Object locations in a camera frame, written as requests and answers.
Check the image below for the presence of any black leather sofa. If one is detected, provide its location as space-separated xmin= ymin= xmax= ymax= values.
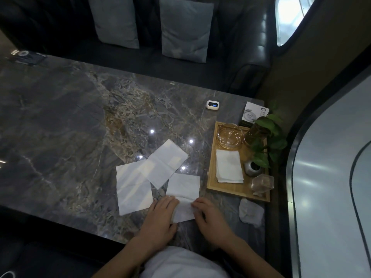
xmin=0 ymin=0 xmax=274 ymax=97

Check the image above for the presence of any person's left hand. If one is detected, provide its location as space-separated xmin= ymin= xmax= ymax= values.
xmin=139 ymin=196 xmax=180 ymax=250

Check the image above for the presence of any small grey plant pot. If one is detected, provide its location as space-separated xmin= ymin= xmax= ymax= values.
xmin=244 ymin=160 xmax=264 ymax=177

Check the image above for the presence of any window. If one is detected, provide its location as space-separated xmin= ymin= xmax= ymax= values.
xmin=275 ymin=0 xmax=316 ymax=47

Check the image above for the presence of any white printed card stand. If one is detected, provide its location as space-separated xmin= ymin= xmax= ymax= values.
xmin=239 ymin=101 xmax=270 ymax=126

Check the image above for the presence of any amber glass cup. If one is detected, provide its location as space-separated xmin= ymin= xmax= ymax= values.
xmin=244 ymin=123 xmax=268 ymax=147

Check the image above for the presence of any person's right hand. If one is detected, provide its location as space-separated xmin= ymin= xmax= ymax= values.
xmin=191 ymin=197 xmax=237 ymax=249

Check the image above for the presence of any person's right forearm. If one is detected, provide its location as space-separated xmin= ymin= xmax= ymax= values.
xmin=216 ymin=235 xmax=286 ymax=278

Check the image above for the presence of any clear glass jar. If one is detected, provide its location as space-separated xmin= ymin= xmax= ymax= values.
xmin=251 ymin=174 xmax=275 ymax=198

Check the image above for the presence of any wooden tray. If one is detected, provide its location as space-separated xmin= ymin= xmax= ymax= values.
xmin=206 ymin=121 xmax=271 ymax=203

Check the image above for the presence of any crumpled white paper napkin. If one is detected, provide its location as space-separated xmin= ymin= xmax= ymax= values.
xmin=239 ymin=198 xmax=265 ymax=228

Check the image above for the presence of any stack of white napkins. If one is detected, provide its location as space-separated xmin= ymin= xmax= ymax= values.
xmin=216 ymin=149 xmax=244 ymax=184

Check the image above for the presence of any person's white shirt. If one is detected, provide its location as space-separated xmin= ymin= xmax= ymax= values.
xmin=140 ymin=245 xmax=230 ymax=278

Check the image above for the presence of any grey cushion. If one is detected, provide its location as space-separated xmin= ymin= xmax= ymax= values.
xmin=159 ymin=0 xmax=214 ymax=63
xmin=88 ymin=0 xmax=140 ymax=49

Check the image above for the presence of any green potted plant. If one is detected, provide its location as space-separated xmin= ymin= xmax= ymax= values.
xmin=250 ymin=107 xmax=288 ymax=169

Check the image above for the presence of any person's left forearm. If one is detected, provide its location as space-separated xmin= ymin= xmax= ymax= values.
xmin=91 ymin=236 xmax=163 ymax=278

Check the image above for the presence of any glass ashtray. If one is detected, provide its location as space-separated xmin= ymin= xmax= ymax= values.
xmin=217 ymin=124 xmax=244 ymax=149

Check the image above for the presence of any large white paper napkin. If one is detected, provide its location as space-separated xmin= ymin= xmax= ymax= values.
xmin=116 ymin=159 xmax=154 ymax=216

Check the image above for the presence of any black box with round dial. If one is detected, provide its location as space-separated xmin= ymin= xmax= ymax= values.
xmin=7 ymin=50 xmax=47 ymax=66

